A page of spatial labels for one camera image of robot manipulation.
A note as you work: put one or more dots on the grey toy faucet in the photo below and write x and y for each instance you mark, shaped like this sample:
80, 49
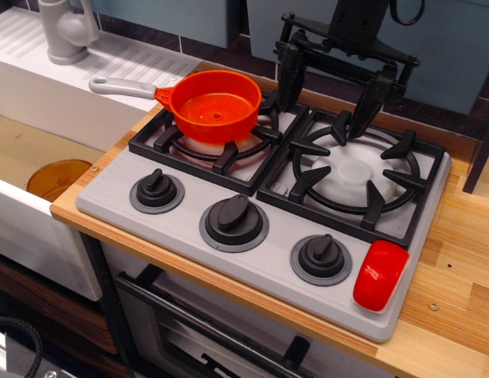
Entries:
68, 34

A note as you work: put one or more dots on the black right burner grate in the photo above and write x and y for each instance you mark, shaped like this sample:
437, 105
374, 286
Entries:
419, 170

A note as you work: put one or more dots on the black stove knob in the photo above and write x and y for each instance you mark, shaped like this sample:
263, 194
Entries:
321, 260
234, 225
156, 193

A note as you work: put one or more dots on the black right stove knob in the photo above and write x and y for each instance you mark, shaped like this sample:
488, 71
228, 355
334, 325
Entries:
321, 260

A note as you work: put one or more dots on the white right burner cap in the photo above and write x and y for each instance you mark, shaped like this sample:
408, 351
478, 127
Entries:
352, 167

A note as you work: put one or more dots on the black left stove knob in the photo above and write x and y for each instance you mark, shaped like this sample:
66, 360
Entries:
156, 193

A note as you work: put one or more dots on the orange translucent lid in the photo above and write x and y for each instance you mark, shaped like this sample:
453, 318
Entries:
52, 180

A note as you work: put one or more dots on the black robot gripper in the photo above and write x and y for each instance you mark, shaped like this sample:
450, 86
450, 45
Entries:
353, 30

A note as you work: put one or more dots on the black middle stove knob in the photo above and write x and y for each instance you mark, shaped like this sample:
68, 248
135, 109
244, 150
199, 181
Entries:
234, 225

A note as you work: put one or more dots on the grey toy stove top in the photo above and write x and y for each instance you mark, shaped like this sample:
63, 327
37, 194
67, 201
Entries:
266, 267

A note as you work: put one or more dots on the black burner grate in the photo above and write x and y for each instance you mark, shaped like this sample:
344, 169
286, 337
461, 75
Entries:
419, 170
240, 166

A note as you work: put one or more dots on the toy oven door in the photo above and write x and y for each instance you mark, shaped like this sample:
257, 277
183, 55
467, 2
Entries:
195, 333

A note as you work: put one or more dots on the red toy food piece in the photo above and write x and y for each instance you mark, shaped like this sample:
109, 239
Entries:
379, 275

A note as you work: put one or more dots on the black left burner grate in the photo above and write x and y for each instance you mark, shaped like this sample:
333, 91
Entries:
240, 166

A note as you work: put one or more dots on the orange toy saucepan grey handle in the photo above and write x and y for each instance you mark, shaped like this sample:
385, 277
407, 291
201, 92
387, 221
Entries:
214, 106

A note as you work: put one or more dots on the white toy sink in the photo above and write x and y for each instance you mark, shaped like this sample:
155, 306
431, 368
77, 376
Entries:
48, 113

